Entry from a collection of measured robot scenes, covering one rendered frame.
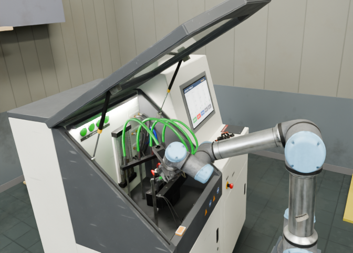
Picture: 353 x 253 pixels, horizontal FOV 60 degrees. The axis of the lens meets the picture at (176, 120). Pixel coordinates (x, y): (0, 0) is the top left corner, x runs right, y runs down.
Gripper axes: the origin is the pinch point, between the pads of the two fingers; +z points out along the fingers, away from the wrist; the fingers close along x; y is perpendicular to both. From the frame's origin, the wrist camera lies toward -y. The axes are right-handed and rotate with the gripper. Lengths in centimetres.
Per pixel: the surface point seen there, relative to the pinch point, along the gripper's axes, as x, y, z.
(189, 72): 58, -58, 34
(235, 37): 192, -129, 140
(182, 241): -7.4, 31.2, 6.9
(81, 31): 43, -259, 199
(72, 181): -39.0, -17.6, 6.8
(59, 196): -48, -17, 20
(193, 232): 1.7, 31.2, 18.3
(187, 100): 46, -41, 35
